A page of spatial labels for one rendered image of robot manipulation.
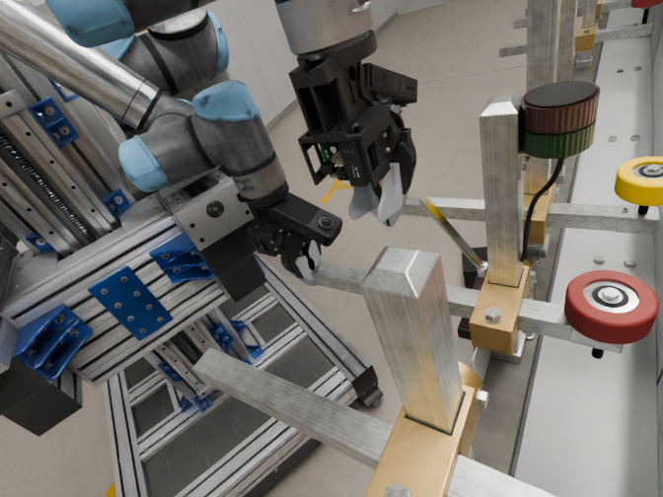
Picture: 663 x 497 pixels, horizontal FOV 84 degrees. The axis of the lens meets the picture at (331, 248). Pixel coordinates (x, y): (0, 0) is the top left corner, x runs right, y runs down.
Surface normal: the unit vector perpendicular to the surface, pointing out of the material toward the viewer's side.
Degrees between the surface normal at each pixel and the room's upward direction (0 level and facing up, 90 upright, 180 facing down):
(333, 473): 0
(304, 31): 91
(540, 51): 90
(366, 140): 90
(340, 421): 0
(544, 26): 90
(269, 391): 0
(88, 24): 129
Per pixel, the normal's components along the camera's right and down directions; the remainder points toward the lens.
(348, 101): 0.82, 0.12
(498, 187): -0.49, 0.65
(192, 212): 0.54, 0.38
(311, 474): -0.29, -0.75
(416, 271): 0.37, -0.44
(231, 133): 0.15, 0.55
